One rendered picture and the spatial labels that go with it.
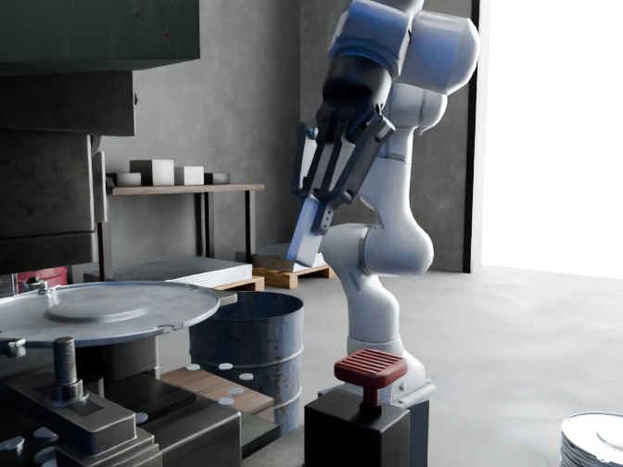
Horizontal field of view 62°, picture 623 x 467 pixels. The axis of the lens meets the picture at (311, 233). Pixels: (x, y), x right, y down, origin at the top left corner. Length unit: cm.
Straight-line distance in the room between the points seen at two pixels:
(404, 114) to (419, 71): 38
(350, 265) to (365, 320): 12
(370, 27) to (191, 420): 44
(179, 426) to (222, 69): 497
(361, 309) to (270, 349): 69
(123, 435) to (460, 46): 57
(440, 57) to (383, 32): 15
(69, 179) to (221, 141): 473
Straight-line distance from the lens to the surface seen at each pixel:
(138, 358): 69
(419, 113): 111
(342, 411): 57
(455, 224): 523
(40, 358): 60
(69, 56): 47
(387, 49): 61
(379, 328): 114
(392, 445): 57
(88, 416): 48
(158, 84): 490
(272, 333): 176
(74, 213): 59
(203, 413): 58
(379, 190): 112
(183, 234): 500
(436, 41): 72
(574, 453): 155
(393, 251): 108
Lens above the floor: 95
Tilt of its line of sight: 7 degrees down
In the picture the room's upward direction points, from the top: straight up
